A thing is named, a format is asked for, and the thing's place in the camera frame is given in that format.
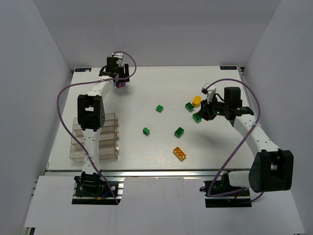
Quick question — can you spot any yellow round lego piece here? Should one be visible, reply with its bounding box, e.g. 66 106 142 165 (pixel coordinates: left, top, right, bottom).
192 95 201 107

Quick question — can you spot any purple lego brick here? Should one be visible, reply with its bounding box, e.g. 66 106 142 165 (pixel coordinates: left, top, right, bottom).
115 82 126 88

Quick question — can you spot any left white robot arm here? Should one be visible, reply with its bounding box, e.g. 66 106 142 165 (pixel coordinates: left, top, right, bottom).
77 52 130 177

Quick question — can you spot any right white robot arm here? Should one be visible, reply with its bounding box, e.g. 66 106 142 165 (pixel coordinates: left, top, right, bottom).
197 84 294 196

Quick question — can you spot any green lego brick right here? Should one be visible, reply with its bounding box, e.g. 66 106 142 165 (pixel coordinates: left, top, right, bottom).
192 113 202 123

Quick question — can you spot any green lego brick beside yellow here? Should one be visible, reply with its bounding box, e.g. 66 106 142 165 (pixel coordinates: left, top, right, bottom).
185 102 194 112

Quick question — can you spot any green lego brick lower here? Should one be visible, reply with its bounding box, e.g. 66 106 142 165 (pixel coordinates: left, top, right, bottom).
174 127 184 138

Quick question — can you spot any left blue corner label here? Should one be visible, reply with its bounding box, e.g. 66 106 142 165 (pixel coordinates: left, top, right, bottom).
74 68 91 72

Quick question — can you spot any blue corner label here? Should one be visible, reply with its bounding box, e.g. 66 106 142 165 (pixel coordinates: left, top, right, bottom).
74 68 91 72
220 66 237 70

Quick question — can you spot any right blue corner label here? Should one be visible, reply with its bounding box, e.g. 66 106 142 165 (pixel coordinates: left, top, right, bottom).
220 66 237 70

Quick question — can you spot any green lego brick centre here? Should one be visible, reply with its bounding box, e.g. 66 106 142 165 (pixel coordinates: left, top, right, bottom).
156 105 164 113

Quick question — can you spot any clear container far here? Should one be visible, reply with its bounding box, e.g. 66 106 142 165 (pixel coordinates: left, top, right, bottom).
72 113 119 130

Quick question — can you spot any orange flat lego brick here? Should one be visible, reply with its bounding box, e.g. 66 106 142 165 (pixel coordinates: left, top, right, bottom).
173 147 186 161

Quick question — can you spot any small green lego piece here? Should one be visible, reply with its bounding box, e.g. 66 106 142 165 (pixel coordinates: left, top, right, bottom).
143 127 150 135

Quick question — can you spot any clear container near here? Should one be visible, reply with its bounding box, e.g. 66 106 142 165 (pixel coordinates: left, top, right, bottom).
69 140 119 163

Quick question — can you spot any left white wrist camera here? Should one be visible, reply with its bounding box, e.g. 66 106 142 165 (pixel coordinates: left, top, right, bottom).
112 52 124 67

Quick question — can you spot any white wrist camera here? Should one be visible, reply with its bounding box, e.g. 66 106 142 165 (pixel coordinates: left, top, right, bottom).
112 52 124 67
201 83 216 104

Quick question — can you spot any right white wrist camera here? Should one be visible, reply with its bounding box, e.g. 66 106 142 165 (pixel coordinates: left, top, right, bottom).
201 83 216 104

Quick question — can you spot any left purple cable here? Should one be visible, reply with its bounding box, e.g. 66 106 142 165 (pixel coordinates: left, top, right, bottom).
56 51 137 205

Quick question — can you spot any aluminium table front rail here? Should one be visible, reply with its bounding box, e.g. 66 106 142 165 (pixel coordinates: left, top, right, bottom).
45 168 255 179

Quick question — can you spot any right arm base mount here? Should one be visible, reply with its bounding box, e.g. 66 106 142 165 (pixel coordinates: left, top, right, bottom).
199 172 252 208

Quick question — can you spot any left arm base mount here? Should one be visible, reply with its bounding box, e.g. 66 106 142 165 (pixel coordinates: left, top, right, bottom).
71 173 122 205

